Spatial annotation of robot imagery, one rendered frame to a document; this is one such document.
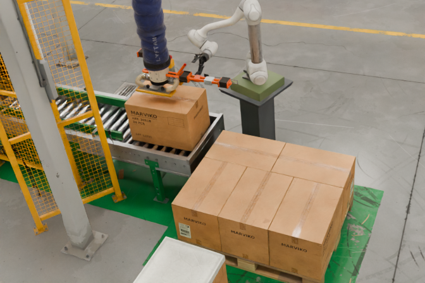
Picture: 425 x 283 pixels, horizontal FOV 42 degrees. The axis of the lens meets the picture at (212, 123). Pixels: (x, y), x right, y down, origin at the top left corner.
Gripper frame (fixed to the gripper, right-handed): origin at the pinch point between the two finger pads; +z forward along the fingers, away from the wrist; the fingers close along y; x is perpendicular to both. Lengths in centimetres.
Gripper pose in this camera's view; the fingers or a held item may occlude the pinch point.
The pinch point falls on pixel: (194, 68)
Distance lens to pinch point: 470.1
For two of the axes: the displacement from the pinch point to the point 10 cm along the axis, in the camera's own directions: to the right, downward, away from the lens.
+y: 1.1, 8.0, 5.9
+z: -4.1, 5.8, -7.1
